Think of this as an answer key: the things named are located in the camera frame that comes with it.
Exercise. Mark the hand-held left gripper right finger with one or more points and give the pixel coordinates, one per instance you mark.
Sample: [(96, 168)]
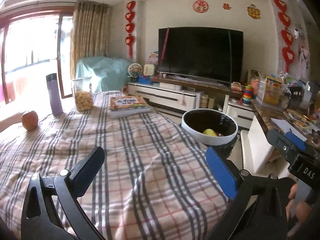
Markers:
[(221, 172)]

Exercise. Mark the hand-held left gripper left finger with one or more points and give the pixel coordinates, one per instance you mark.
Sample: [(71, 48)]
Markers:
[(85, 177)]

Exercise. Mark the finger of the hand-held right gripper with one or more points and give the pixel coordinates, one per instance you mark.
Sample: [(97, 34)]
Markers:
[(275, 140), (296, 141)]

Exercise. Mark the red snack packet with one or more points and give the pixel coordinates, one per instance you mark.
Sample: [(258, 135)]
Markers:
[(220, 135)]

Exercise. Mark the yellow plastic toy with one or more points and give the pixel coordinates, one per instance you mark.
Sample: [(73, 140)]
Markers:
[(209, 132)]

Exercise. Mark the black bin with white rim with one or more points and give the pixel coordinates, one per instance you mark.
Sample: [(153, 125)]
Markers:
[(197, 135)]

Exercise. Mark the person's right hand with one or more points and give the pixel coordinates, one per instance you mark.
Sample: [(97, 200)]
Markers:
[(297, 208)]

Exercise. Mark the white paper sheet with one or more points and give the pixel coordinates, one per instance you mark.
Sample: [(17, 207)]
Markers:
[(282, 127)]

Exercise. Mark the brown marble counter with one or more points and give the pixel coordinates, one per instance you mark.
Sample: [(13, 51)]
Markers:
[(272, 120)]

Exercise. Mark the pile of colourful cards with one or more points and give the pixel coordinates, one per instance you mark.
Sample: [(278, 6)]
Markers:
[(302, 120)]

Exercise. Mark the white side cabinet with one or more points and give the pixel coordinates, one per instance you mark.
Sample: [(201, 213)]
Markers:
[(240, 116)]

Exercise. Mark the colourful orange box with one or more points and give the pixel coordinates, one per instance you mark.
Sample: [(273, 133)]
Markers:
[(270, 91)]

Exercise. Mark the pink toy cash register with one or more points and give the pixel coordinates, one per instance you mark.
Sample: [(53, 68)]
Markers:
[(236, 86)]

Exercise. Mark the red apple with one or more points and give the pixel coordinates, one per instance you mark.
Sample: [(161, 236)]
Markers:
[(29, 120)]

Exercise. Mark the clear cookie jar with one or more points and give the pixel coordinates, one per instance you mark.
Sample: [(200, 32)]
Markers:
[(83, 97)]

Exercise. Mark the pink hanging clothes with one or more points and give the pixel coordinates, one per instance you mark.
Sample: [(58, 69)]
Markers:
[(304, 61)]

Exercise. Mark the colourful flat book box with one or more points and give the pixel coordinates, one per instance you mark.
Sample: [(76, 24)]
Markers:
[(128, 105)]

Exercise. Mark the purple thermos bottle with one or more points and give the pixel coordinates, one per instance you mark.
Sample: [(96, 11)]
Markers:
[(55, 97)]

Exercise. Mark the low white television cabinet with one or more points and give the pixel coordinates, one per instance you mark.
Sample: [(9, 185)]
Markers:
[(162, 97)]

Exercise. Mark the red heart hanging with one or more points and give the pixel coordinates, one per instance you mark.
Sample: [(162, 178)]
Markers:
[(286, 37), (130, 27)]

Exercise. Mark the teal covered armchair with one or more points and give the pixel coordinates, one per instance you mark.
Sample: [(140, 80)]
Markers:
[(105, 72)]

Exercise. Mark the black television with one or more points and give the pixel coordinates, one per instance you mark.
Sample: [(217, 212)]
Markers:
[(200, 55)]

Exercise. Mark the blue toy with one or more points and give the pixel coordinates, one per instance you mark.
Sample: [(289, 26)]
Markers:
[(145, 80)]

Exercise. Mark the ferris wheel toy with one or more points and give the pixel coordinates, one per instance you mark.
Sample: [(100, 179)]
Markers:
[(135, 71)]

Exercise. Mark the yellow green toy box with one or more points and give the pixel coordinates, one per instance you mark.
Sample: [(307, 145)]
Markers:
[(148, 70)]

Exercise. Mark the pink stick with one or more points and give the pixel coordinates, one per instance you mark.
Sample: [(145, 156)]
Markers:
[(164, 52)]

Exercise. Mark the beige curtain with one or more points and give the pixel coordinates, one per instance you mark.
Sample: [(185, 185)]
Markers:
[(88, 37)]

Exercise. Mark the small red paper cutout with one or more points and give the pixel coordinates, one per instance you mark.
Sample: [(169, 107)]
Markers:
[(226, 6)]

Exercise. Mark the white security camera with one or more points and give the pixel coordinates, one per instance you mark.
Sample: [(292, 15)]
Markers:
[(296, 32)]

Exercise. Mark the wooden balcony door frame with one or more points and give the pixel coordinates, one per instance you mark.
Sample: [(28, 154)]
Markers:
[(58, 62)]

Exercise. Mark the cartoon figure wall sticker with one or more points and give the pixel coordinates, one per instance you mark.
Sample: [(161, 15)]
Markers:
[(253, 11)]

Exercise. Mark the round red wall decoration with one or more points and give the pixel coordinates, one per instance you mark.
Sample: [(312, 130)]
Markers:
[(200, 6)]

